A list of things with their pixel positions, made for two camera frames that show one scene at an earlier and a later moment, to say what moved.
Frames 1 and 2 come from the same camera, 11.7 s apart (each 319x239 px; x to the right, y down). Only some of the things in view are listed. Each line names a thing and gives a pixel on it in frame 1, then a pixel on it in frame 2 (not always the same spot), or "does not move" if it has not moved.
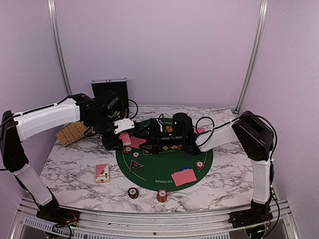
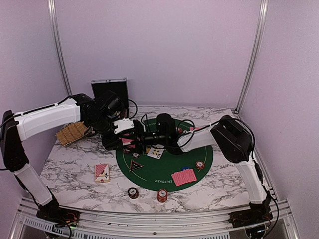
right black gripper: [153, 131] to [141, 144]
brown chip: [136, 155] does not move
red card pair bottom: [184, 177] does not move
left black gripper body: [108, 143] does not move
